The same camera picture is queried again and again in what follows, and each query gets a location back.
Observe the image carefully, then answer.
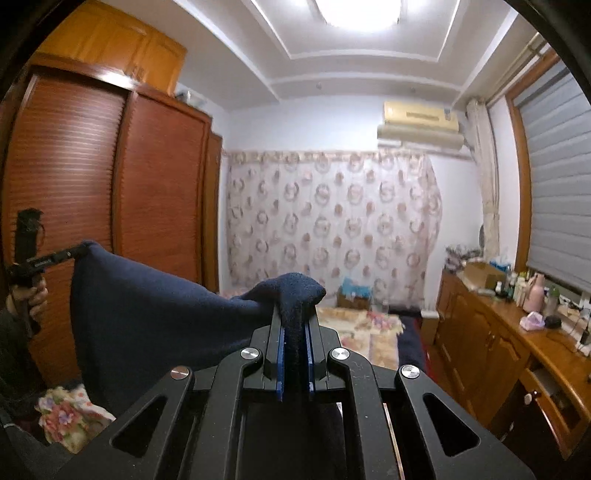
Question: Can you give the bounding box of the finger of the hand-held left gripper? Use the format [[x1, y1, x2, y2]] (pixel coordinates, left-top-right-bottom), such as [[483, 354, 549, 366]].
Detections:
[[34, 244, 90, 271]]

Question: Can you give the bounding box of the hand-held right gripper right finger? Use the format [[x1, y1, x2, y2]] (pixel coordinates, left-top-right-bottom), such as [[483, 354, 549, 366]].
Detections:
[[302, 315, 539, 480]]

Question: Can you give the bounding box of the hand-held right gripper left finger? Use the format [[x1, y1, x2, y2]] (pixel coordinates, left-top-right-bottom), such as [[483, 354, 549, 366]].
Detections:
[[53, 305, 289, 480]]

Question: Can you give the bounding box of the navy blue printed T-shirt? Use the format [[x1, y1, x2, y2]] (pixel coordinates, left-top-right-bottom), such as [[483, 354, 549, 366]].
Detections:
[[69, 240, 328, 416]]

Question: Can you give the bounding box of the person's left forearm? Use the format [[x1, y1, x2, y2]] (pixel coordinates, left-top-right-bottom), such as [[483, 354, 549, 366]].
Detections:
[[0, 302, 51, 416]]

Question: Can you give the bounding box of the person's left hand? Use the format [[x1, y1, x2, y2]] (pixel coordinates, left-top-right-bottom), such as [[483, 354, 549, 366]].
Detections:
[[7, 281, 49, 323]]

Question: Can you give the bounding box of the floral bed quilt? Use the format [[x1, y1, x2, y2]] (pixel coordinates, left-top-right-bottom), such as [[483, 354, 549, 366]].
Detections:
[[34, 288, 407, 453]]

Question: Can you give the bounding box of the cardboard box with blue bag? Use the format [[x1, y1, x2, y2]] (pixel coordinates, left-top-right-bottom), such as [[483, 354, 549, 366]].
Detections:
[[337, 276, 374, 311]]

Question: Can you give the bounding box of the brown louvered wardrobe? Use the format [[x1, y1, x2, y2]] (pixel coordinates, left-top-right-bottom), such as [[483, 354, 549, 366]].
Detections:
[[0, 55, 225, 388]]

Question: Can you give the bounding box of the sheer circle-patterned curtain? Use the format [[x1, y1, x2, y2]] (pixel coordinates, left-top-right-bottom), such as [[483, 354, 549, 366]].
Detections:
[[221, 150, 444, 310]]

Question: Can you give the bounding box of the long wooden cabinet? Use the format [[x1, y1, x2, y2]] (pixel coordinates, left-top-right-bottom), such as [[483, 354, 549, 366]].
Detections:
[[434, 270, 591, 462]]

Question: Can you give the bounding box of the open flat cardboard box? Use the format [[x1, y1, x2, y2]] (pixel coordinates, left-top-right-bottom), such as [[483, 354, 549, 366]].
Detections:
[[462, 261, 506, 291]]

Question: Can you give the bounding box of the wooden overhead cabinet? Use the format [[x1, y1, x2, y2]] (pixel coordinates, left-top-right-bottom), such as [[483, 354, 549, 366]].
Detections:
[[32, 0, 188, 97]]

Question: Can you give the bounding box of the row of small bottles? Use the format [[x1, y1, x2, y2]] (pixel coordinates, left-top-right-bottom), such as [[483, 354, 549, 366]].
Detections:
[[494, 271, 529, 303]]

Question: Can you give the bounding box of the pink thermos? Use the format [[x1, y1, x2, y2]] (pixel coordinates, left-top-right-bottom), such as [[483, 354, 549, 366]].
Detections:
[[526, 272, 548, 312]]

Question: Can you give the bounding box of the cream patterned side curtain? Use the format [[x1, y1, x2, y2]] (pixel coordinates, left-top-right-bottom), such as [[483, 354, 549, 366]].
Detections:
[[466, 97, 502, 259]]

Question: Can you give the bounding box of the grey window blind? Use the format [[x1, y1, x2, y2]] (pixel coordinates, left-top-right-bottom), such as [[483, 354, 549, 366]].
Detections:
[[512, 65, 591, 294]]

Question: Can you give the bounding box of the round ceiling light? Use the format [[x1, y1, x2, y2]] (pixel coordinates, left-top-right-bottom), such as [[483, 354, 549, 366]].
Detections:
[[314, 0, 402, 33]]

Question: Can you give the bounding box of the brass curtain rod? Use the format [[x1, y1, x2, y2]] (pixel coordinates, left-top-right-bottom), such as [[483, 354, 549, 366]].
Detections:
[[526, 32, 551, 62]]

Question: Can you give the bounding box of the wall air conditioner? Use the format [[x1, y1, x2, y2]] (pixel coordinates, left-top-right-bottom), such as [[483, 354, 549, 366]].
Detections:
[[376, 100, 462, 155]]

